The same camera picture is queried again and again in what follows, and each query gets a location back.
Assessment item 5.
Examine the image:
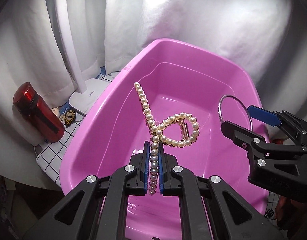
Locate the silver bangle bracelet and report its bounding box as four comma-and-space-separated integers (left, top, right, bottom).
218, 94, 254, 132

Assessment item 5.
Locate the white pearl necklace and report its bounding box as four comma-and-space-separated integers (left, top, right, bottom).
133, 82, 200, 196

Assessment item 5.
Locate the white grid tablecloth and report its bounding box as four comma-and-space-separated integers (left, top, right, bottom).
34, 101, 85, 187

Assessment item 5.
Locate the gold hair clip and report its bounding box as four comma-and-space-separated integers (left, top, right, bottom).
177, 119, 190, 141

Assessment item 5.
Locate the pink plastic basin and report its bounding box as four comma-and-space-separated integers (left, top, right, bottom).
59, 38, 271, 240

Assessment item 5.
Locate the black gold embroidered badge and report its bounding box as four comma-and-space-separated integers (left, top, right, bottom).
64, 108, 76, 128

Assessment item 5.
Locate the white curtain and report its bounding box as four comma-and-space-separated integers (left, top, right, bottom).
0, 0, 307, 145

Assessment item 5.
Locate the white desk lamp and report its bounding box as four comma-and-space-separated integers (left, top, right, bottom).
54, 0, 109, 115

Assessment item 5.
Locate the red metallic bottle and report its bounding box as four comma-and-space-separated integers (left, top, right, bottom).
12, 82, 64, 142

